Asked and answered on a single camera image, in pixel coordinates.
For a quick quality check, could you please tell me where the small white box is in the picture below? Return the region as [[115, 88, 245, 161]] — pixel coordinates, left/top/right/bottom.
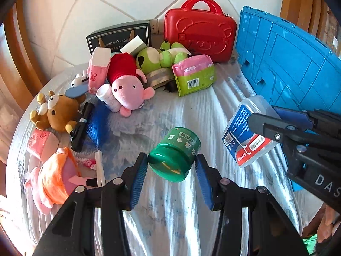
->
[[121, 35, 148, 55]]

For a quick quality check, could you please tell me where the small pink white wrapper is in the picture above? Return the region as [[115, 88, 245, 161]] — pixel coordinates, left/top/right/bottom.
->
[[75, 158, 96, 170]]

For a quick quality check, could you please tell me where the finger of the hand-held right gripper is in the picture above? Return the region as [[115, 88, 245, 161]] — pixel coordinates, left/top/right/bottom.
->
[[249, 113, 341, 152], [273, 107, 341, 139]]

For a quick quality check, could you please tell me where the red hard case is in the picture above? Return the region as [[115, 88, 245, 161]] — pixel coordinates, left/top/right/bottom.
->
[[163, 0, 237, 64]]

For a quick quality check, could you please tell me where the black printed box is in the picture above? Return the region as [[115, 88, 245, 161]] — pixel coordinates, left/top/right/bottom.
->
[[86, 20, 152, 56]]

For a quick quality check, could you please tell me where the curved wooden frame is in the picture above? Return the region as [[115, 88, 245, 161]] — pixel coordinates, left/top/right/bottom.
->
[[0, 0, 51, 163]]

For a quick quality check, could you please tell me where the grey wall socket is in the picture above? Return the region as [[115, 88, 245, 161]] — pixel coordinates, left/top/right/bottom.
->
[[150, 19, 166, 35]]

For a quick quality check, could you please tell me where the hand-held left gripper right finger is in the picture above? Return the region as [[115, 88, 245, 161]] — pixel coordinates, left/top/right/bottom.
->
[[194, 153, 309, 256]]

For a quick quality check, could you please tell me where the pink pig plush orange hair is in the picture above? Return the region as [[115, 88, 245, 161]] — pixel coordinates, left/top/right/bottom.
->
[[24, 147, 87, 215]]

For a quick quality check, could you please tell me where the green plastic jar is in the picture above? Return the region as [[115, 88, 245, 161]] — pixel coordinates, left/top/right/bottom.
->
[[148, 127, 201, 183]]

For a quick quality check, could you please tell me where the clear box blue red label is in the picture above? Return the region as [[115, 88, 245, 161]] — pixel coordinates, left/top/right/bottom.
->
[[222, 95, 280, 168]]

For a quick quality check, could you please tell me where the green plastic object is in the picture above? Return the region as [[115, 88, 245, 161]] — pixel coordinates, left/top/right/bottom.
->
[[302, 235, 319, 254]]

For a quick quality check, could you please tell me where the blue plastic storage bin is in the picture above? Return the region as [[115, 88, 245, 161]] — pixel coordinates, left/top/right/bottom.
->
[[236, 5, 341, 132]]

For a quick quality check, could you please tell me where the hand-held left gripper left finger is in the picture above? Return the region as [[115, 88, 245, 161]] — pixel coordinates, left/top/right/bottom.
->
[[33, 153, 149, 256]]

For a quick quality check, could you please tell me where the person's right hand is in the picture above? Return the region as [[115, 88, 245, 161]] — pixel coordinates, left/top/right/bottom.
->
[[301, 202, 341, 244]]

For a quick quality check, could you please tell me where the black cylindrical tool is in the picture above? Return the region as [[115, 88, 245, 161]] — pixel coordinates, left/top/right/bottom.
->
[[71, 102, 96, 152]]

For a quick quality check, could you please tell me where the green frog plush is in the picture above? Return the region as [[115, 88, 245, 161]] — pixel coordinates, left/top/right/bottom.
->
[[136, 41, 192, 75]]

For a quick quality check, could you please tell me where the small pink tissue pack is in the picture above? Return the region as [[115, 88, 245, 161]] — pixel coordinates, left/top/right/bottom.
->
[[88, 47, 112, 94], [27, 128, 59, 162]]

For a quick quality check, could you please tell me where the white blue plush toy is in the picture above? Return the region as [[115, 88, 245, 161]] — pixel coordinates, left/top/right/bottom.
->
[[65, 69, 90, 100]]

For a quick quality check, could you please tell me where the white plastic bottle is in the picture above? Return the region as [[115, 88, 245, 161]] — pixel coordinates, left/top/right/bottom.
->
[[96, 83, 120, 112]]

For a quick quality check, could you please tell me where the brown striped object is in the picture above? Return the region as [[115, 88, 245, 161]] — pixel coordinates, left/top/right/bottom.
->
[[145, 68, 176, 88]]

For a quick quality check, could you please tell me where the green pink pad packet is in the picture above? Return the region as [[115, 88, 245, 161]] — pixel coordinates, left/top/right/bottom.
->
[[172, 54, 217, 98]]

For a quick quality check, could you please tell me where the blue bristle brush white handle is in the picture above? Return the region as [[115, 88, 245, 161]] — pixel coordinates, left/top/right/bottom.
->
[[85, 104, 111, 187]]

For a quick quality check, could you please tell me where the brown bear plush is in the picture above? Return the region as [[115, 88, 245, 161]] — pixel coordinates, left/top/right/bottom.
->
[[29, 91, 87, 133]]

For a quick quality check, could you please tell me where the plastic covered desktop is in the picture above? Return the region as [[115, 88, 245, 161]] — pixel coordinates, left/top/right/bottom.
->
[[8, 59, 301, 256]]

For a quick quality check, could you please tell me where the pink pig plush red dress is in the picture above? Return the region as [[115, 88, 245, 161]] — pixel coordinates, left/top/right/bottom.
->
[[107, 53, 155, 118]]

